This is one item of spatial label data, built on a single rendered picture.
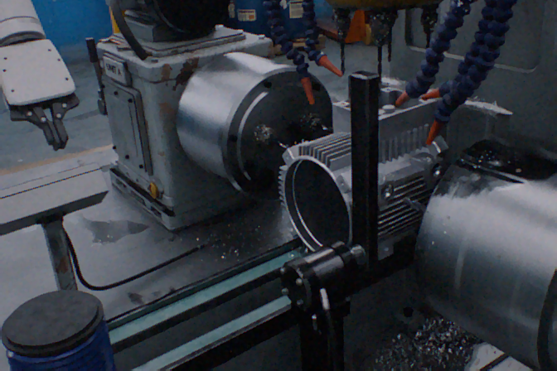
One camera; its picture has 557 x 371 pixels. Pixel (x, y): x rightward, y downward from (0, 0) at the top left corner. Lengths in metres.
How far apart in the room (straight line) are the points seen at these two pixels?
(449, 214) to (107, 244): 0.81
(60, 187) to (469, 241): 0.58
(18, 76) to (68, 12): 5.46
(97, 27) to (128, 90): 5.26
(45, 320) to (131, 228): 0.98
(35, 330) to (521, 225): 0.47
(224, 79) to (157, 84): 0.16
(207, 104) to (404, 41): 0.37
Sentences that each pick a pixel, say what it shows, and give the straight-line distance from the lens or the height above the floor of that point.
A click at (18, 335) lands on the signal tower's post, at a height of 1.22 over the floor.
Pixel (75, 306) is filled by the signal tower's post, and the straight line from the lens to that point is 0.41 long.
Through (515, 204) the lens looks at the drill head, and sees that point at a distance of 0.69.
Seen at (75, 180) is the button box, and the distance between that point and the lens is 0.97.
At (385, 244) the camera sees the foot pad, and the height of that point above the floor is 0.98.
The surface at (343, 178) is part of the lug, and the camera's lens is 0.84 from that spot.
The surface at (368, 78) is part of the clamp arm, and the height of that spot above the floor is 1.25.
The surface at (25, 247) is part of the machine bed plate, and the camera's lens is 1.40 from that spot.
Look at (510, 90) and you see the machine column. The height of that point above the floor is 1.14.
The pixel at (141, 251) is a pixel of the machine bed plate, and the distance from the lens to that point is 1.29.
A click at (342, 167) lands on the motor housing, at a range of 0.87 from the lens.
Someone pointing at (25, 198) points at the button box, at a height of 1.07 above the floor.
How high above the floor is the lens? 1.44
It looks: 24 degrees down
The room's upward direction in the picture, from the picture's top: 4 degrees counter-clockwise
